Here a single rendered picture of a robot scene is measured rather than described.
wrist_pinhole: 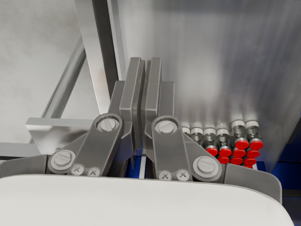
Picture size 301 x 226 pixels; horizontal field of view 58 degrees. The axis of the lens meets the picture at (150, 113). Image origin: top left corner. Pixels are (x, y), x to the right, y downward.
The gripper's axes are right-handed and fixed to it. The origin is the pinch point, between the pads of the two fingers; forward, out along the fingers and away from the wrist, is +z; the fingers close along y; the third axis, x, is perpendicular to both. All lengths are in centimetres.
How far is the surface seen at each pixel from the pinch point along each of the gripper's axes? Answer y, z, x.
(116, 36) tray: -5.5, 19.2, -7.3
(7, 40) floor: -85, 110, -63
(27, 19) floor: -70, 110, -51
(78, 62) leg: -30, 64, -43
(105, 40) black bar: -7.3, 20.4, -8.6
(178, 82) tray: 2.3, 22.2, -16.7
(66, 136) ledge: -18.7, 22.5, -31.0
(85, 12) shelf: -9.8, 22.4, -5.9
